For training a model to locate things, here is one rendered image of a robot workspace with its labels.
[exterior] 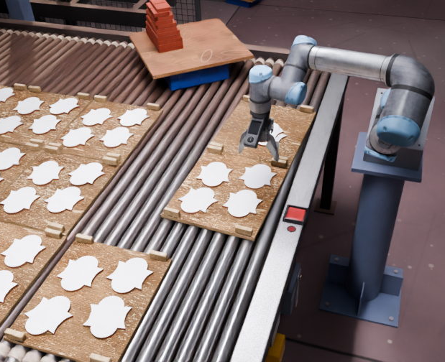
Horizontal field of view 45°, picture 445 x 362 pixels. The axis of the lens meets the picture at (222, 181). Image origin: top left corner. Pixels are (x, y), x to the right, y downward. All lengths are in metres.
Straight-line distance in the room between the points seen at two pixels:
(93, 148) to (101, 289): 0.76
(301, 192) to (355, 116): 2.22
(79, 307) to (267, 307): 0.55
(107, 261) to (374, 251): 1.30
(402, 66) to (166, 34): 1.39
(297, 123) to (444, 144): 1.87
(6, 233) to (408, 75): 1.39
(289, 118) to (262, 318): 1.04
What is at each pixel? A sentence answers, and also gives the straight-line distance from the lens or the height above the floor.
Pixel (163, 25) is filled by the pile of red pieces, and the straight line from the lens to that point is 2.69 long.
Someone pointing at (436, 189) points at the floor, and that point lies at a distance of 3.60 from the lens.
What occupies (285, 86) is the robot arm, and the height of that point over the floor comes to 1.35.
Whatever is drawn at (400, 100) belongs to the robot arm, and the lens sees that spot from 1.58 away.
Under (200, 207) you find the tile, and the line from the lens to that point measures 1.90.
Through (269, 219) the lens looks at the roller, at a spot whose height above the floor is 0.92.
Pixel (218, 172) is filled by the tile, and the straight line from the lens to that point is 2.04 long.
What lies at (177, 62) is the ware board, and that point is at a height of 1.04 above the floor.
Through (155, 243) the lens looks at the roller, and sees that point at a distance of 1.83.
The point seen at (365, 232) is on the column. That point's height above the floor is 0.48.
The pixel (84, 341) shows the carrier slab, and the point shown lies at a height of 0.94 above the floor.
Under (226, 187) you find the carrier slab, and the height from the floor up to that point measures 0.94.
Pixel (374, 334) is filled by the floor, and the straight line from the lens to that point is 2.76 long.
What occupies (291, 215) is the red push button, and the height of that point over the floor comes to 0.93.
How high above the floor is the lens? 2.22
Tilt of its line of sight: 39 degrees down
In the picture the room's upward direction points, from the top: 3 degrees counter-clockwise
